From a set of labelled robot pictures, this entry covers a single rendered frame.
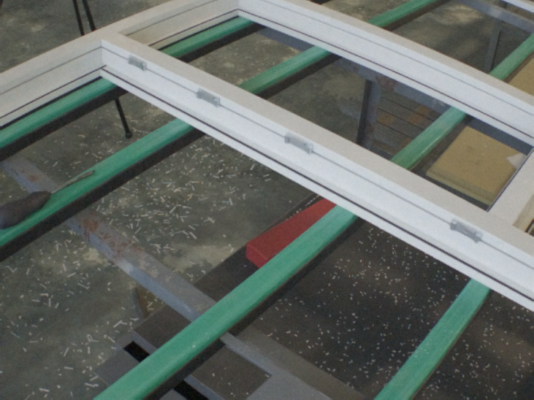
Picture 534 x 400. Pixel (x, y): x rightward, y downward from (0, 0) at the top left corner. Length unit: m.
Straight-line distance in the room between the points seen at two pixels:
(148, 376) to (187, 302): 0.17
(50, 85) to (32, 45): 2.29
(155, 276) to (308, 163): 0.30
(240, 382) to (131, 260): 0.29
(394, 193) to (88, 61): 0.67
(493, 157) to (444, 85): 0.36
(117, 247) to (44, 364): 0.96
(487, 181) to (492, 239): 0.64
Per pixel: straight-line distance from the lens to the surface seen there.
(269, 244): 1.27
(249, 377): 1.11
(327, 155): 1.00
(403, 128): 2.24
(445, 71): 1.33
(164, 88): 1.20
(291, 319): 1.19
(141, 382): 0.77
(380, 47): 1.39
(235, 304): 0.84
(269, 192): 2.40
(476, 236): 0.92
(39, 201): 0.98
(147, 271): 0.94
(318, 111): 2.88
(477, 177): 1.55
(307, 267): 0.93
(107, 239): 0.99
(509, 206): 0.97
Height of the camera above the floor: 1.50
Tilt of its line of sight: 37 degrees down
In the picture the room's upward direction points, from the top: 6 degrees clockwise
